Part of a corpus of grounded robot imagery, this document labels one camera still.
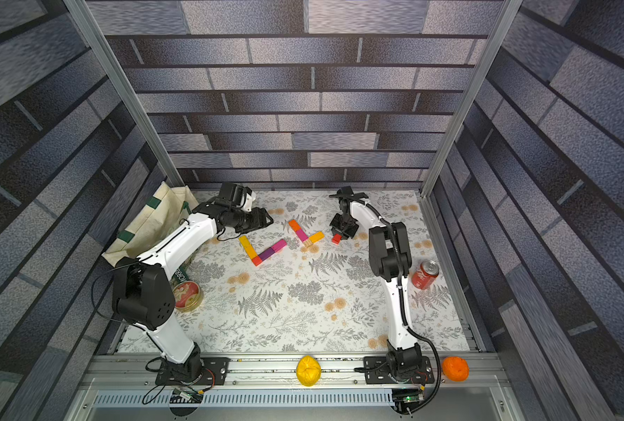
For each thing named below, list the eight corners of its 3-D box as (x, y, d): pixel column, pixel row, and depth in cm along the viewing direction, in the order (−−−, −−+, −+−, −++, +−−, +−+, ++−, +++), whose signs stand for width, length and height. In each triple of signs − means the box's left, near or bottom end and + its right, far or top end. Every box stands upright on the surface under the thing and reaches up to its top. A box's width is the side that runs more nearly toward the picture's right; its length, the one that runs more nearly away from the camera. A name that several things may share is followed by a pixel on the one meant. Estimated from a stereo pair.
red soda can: (414, 291, 91) (425, 277, 82) (410, 275, 95) (420, 260, 86) (429, 291, 91) (442, 277, 82) (425, 275, 95) (436, 260, 86)
